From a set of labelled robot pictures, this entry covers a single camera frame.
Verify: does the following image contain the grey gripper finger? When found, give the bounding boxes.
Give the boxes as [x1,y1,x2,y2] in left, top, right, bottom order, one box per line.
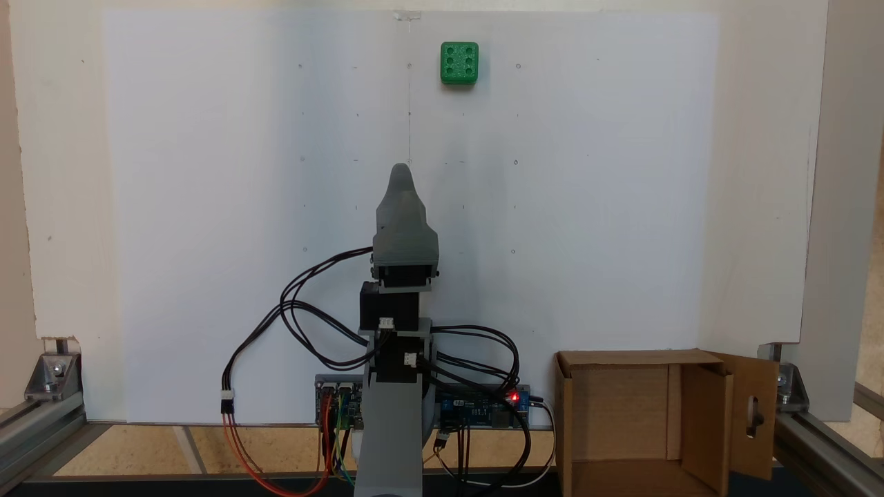
[373,163,438,240]

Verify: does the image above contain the green dice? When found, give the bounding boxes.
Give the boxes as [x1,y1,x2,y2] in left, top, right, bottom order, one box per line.
[440,41,480,86]

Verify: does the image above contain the blue board with red LED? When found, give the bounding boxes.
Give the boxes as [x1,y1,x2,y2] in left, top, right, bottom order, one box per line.
[435,384,532,430]

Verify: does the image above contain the large white paper sheet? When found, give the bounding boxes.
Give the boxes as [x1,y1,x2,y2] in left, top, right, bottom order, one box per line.
[100,10,720,425]

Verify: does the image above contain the brown cardboard box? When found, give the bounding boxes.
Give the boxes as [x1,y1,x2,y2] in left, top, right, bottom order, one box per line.
[555,349,780,497]

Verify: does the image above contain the black gripper motor cable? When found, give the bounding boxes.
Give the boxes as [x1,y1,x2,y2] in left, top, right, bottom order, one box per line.
[280,247,377,370]

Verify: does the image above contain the black arm motor cable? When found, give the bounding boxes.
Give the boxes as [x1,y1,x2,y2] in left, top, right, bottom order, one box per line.
[414,324,522,415]

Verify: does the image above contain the circuit board with jumper wires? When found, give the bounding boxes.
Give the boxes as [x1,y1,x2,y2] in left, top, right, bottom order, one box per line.
[315,375,367,430]

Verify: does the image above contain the coloured jumper wires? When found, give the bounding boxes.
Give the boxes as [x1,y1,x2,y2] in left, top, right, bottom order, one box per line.
[319,393,356,487]

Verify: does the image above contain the black cable with white connector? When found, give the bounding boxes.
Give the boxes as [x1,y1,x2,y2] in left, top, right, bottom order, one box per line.
[221,300,370,416]

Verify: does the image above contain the thin white cable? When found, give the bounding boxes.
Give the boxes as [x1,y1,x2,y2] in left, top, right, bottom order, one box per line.
[435,399,557,492]

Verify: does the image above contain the orange and red wires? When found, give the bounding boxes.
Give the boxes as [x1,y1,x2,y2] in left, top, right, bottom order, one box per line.
[222,413,332,497]

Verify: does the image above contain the metal corner bracket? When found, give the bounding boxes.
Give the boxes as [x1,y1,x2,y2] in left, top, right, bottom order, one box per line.
[775,360,810,413]
[26,351,84,402]

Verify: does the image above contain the aluminium frame post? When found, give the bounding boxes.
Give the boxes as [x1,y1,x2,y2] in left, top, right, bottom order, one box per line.
[772,383,884,497]
[0,397,88,492]

